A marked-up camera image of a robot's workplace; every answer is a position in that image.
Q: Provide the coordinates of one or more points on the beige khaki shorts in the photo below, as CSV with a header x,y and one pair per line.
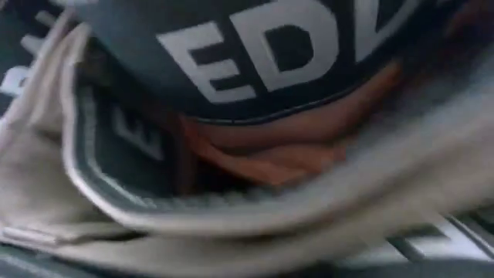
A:
x,y
58,185

